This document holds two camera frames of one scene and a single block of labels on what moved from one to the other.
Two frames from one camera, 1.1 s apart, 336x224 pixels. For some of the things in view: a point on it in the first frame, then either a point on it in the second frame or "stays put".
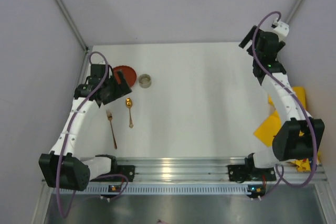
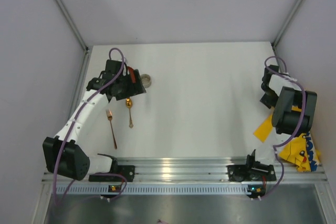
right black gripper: [255, 41] → [266, 99]
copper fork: [109, 116] stays put
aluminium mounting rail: [201, 170] stays put
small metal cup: [144, 80] stays put
